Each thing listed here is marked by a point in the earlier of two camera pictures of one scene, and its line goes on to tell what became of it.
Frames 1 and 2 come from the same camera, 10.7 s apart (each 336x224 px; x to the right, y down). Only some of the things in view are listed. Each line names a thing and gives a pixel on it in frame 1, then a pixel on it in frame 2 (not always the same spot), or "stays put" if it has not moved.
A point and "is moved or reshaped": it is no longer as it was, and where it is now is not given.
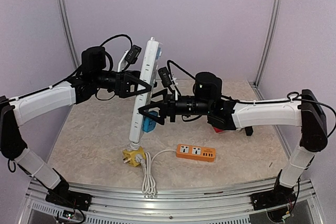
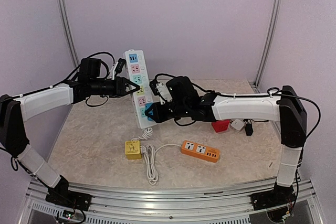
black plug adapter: x=165 y=76 → x=153 y=85
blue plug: x=149 y=125 is moved or reshaped
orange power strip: x=196 y=152 is moved or reshaped
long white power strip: x=149 y=70 is moved or reshaped
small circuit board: x=68 y=214 stays put
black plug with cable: x=249 y=130 stays put
